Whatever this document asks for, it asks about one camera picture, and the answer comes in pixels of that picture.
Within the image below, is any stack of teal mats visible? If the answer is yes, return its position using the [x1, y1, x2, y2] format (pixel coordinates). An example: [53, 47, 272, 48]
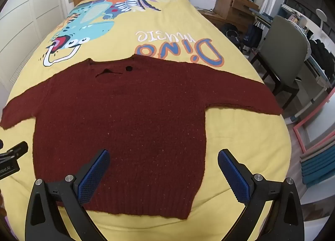
[300, 136, 335, 188]

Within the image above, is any grey green chair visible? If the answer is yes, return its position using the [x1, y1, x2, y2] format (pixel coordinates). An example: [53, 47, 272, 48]
[250, 16, 309, 108]

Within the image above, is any pink frame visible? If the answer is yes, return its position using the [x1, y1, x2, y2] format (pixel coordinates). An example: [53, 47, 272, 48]
[293, 97, 333, 154]

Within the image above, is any wooden drawer cabinet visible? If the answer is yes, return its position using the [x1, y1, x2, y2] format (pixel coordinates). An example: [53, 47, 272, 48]
[213, 0, 261, 34]

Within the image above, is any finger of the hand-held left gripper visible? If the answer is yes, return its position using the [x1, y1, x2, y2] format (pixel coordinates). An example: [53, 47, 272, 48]
[0, 141, 29, 162]

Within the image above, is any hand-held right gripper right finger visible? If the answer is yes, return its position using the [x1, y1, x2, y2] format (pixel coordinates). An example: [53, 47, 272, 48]
[218, 149, 305, 241]

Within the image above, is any white desk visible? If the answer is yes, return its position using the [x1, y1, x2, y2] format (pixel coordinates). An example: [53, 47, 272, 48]
[251, 4, 335, 125]

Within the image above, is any yellow dinosaur printed blanket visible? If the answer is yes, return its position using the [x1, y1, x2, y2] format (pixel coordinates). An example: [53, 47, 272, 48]
[0, 0, 292, 241]

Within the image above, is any white desk lamp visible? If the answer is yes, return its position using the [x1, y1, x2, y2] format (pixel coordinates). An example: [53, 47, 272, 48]
[315, 9, 328, 32]

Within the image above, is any black floor bag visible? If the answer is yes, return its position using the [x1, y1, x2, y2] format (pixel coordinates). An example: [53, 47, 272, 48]
[224, 23, 242, 45]

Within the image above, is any black backpack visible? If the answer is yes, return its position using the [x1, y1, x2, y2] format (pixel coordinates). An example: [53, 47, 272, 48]
[308, 39, 335, 80]

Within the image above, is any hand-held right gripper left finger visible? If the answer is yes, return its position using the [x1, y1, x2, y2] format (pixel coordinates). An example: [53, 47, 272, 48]
[25, 149, 110, 241]

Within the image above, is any dark red knit sweater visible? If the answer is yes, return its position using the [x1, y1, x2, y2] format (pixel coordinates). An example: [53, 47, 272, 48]
[0, 56, 284, 220]

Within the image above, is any dark navy bag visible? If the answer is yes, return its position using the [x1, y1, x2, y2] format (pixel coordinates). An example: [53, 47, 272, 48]
[245, 24, 263, 51]

